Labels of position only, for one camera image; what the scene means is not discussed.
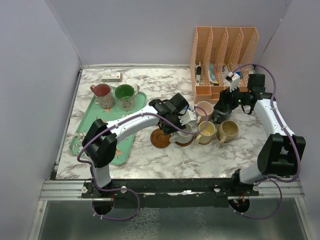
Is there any tan mug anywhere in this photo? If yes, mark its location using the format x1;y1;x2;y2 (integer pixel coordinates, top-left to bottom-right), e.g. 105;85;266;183
216;120;239;146

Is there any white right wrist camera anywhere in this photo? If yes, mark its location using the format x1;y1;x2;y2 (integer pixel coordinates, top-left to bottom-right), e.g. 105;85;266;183
225;71;241;92

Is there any white cream mug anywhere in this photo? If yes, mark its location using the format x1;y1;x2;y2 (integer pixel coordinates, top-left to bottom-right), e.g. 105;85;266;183
169;124;193;144

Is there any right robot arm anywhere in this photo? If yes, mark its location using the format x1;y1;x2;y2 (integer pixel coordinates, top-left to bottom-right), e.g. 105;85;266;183
212;72;306;196

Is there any white printed packet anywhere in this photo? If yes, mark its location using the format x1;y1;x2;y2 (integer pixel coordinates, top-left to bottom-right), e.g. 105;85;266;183
222;65;231;86

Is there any peach plastic file organizer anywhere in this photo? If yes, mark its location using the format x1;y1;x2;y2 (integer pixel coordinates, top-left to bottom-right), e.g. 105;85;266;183
189;26;259;104

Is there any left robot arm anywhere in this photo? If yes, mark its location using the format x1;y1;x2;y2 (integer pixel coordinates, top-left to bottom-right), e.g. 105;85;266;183
77;93;190;198

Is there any small white red box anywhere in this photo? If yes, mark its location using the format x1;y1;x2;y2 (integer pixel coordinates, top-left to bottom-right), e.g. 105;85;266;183
101;72;123;83

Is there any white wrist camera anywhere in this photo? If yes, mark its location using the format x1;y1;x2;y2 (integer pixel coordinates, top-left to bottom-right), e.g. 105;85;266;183
225;71;241;92
179;109;199;126

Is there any brown ringed wooden coaster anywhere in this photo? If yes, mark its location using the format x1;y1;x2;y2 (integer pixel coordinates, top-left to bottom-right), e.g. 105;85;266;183
150;129;171;149

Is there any black grey marker pen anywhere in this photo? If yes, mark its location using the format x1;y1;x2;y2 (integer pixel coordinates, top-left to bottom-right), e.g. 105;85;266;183
195;65;202;86

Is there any grey mug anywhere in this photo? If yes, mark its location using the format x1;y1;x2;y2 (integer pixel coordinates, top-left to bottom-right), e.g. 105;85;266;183
212;109;232;124

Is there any green floral mug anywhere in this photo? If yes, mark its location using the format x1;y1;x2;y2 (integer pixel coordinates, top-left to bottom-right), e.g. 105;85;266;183
114;84;140;112

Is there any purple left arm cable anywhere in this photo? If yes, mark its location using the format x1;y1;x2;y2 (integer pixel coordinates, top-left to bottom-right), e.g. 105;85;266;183
76;104;211;221

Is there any red floral mug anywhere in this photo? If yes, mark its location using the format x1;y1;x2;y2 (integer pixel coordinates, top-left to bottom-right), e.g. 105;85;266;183
90;83;115;109

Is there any pink mug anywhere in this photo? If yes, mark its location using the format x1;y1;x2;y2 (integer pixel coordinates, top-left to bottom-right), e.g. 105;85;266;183
195;101;214;122

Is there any yellow mug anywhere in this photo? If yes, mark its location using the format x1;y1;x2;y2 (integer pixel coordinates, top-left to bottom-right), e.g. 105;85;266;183
195;121;216;145

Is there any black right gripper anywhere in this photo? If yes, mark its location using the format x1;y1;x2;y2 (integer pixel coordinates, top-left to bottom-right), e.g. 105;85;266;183
214;83;251;113

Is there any green serving tray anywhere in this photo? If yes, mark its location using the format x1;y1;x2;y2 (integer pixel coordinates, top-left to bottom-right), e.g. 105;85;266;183
69;91;147;165

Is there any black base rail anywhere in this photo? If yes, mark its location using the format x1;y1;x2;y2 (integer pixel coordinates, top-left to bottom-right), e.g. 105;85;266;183
81;176;259;209

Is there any white blue packet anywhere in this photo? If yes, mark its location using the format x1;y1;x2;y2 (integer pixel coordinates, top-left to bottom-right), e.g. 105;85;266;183
208;62;219;86

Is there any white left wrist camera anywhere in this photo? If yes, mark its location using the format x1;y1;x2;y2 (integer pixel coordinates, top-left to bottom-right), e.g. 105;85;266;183
179;109;199;126

